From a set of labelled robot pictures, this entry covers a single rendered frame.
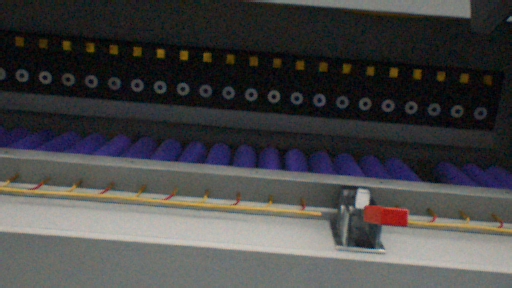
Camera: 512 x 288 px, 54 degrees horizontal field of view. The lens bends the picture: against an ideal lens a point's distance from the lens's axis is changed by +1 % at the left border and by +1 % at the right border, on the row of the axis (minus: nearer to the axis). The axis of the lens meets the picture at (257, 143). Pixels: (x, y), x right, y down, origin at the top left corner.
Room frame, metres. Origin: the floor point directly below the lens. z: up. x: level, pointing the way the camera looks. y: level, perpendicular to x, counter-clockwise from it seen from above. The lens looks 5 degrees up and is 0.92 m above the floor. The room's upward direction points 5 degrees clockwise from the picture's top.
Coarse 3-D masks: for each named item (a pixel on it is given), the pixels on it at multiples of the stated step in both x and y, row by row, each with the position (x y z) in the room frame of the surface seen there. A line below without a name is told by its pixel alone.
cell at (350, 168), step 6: (342, 156) 0.40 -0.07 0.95; (348, 156) 0.40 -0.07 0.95; (336, 162) 0.40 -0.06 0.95; (342, 162) 0.39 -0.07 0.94; (348, 162) 0.39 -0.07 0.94; (354, 162) 0.39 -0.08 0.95; (336, 168) 0.40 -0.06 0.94; (342, 168) 0.38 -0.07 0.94; (348, 168) 0.37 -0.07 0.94; (354, 168) 0.37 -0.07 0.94; (342, 174) 0.37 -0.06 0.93; (348, 174) 0.36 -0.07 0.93; (354, 174) 0.36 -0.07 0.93; (360, 174) 0.36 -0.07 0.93
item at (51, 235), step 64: (256, 128) 0.45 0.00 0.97; (320, 128) 0.45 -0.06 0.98; (384, 128) 0.45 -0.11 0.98; (448, 128) 0.45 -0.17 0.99; (0, 256) 0.28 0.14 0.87; (64, 256) 0.28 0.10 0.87; (128, 256) 0.28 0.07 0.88; (192, 256) 0.28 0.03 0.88; (256, 256) 0.28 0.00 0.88; (320, 256) 0.28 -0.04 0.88; (384, 256) 0.28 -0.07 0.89; (448, 256) 0.29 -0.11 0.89
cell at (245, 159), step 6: (240, 150) 0.40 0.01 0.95; (246, 150) 0.40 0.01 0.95; (252, 150) 0.40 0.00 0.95; (234, 156) 0.39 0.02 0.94; (240, 156) 0.38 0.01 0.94; (246, 156) 0.38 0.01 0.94; (252, 156) 0.39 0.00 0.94; (234, 162) 0.37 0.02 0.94; (240, 162) 0.36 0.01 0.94; (246, 162) 0.36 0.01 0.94; (252, 162) 0.38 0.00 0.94
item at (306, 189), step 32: (0, 160) 0.32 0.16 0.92; (32, 160) 0.32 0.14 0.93; (64, 160) 0.32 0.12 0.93; (96, 160) 0.33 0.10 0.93; (128, 160) 0.33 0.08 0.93; (32, 192) 0.31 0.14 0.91; (64, 192) 0.31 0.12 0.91; (160, 192) 0.33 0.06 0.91; (192, 192) 0.33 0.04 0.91; (224, 192) 0.33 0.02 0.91; (256, 192) 0.33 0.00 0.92; (288, 192) 0.33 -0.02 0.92; (320, 192) 0.32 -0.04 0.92; (384, 192) 0.32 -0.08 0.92; (416, 192) 0.32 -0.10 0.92; (448, 192) 0.32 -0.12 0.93; (480, 192) 0.33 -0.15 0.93; (416, 224) 0.31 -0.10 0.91; (448, 224) 0.31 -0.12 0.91
